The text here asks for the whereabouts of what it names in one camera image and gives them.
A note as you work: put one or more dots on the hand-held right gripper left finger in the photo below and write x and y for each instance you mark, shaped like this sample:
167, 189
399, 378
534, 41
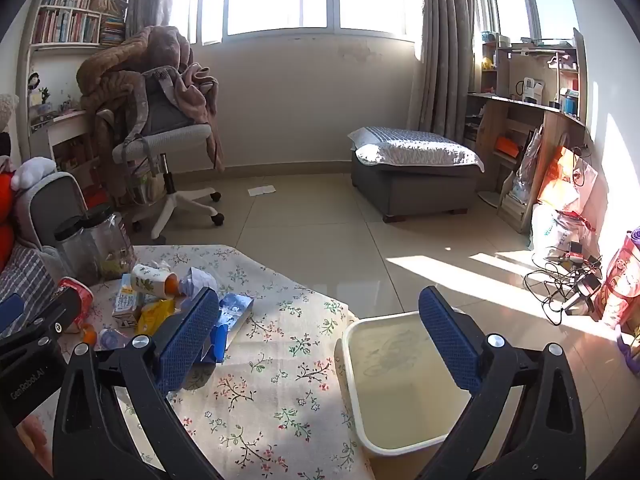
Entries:
187, 340

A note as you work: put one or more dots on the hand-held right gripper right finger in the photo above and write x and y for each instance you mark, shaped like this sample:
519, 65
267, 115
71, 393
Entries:
447, 345

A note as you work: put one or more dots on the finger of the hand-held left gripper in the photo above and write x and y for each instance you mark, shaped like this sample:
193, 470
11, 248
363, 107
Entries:
45, 317

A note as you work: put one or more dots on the yellow wrapper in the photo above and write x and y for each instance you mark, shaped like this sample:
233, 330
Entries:
152, 317

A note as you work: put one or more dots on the white plastic bin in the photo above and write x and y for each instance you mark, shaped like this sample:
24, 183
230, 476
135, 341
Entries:
400, 385

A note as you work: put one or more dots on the small milk carton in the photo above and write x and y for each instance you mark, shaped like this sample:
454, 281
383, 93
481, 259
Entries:
125, 305

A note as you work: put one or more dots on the red snack cup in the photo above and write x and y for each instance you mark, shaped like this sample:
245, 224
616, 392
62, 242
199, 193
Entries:
80, 297

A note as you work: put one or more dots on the striped grey cloth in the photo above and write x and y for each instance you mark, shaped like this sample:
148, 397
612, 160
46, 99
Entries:
25, 280

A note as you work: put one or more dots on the orange peel piece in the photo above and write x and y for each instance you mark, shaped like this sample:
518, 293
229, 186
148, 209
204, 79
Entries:
89, 335

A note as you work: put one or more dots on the blue cardboard box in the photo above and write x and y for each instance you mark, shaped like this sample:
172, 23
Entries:
235, 310

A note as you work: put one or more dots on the crumpled white tissue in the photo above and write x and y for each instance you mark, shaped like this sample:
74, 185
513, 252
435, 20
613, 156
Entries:
197, 280

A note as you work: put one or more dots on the clear blue plastic wrapper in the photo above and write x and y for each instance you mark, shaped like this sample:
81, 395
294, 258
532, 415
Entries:
112, 339

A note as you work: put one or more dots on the plastic jar with dark contents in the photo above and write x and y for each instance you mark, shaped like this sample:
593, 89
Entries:
80, 255

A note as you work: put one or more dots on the floral tablecloth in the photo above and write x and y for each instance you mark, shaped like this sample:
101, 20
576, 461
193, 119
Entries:
280, 350

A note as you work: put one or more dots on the plastic jar with green contents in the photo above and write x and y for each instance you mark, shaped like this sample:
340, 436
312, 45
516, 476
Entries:
115, 245

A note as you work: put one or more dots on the red plush cushion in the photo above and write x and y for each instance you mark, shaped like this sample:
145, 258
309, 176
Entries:
5, 220

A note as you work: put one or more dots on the grey chair backrest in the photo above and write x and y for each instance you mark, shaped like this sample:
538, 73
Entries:
50, 210

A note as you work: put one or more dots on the red box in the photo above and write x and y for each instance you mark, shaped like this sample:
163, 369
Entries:
92, 195

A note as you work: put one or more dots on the white plush toy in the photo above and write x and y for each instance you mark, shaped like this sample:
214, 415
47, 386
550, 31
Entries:
32, 170

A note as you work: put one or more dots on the white sack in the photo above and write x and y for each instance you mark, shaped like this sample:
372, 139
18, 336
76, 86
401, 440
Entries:
547, 235

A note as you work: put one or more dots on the grey ottoman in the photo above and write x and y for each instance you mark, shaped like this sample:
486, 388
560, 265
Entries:
415, 190

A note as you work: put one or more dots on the beige tote bag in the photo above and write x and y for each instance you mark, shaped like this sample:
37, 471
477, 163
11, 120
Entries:
147, 185

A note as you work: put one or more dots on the white paper sheet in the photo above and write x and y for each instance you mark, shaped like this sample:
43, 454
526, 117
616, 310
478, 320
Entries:
261, 190

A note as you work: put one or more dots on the pink printed bag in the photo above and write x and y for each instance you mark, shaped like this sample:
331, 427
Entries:
622, 280

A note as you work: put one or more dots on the white desk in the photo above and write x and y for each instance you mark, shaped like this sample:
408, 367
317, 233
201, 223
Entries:
65, 125

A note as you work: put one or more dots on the white quilted cover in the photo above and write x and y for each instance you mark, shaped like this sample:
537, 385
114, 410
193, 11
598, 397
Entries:
415, 149

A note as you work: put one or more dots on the orange and white bag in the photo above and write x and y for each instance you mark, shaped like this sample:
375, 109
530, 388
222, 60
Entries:
565, 180

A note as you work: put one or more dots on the grey office chair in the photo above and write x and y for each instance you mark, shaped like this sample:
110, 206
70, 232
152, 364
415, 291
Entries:
165, 135

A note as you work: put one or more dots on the orange box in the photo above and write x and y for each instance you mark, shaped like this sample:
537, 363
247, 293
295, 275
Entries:
507, 145

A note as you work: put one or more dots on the beige fluffy cloth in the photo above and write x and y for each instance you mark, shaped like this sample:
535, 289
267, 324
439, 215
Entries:
7, 110

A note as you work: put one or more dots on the small potted plant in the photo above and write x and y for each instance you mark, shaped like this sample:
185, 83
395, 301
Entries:
45, 95

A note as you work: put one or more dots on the pink blanket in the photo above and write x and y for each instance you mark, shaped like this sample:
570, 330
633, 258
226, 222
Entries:
197, 105

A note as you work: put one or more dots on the small doll figure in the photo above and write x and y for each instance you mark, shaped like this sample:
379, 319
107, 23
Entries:
34, 82

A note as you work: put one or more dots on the wooden shelf desk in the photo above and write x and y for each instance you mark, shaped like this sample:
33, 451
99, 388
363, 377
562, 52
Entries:
520, 110

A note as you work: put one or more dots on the brown blanket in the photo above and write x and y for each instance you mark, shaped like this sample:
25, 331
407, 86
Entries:
115, 70

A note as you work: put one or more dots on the white bookshelf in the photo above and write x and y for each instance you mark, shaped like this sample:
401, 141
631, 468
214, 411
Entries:
30, 50

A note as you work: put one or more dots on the white desktop appliance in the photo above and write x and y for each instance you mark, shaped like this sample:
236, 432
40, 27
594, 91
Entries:
530, 90

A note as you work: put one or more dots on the rows of books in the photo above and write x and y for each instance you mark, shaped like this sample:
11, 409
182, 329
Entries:
65, 25

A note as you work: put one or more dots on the narrow side window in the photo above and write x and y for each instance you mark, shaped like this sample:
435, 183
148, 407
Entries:
520, 0

